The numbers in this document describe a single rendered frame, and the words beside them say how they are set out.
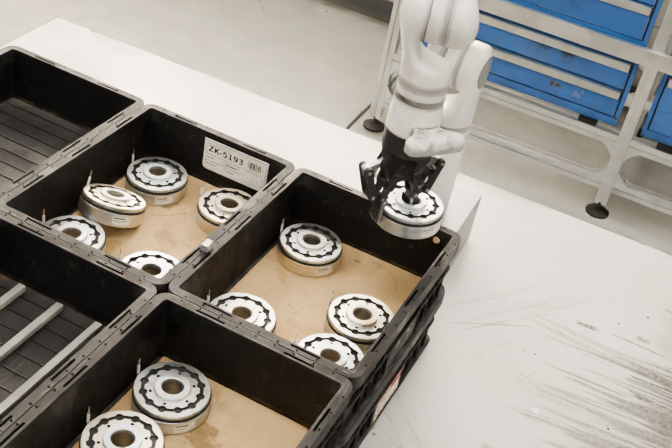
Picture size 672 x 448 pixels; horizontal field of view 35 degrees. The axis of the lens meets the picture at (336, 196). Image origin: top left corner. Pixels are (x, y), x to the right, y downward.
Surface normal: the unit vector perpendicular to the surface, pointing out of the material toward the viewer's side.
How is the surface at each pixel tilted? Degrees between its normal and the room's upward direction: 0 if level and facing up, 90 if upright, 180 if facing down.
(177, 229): 0
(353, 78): 0
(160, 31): 0
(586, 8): 90
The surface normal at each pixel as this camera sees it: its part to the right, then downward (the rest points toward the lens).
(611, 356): 0.17, -0.81
